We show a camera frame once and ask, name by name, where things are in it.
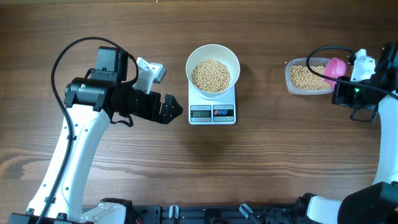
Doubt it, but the pink plastic scoop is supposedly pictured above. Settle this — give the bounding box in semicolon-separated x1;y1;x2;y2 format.
323;58;346;79

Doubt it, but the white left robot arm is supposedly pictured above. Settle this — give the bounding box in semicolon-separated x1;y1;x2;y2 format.
9;47;183;223

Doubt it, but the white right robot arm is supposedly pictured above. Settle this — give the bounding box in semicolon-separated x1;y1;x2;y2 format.
157;42;397;223

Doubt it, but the white digital kitchen scale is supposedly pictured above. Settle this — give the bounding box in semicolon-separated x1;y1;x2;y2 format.
188;83;237;125

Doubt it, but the cream white bowl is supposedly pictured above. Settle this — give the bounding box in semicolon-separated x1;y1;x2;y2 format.
185;44;241;98

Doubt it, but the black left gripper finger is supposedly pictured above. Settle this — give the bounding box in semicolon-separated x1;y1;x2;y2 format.
161;94;179;109
159;105;183;124

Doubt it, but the clear plastic bean container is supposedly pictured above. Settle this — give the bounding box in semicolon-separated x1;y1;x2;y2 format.
285;58;333;95

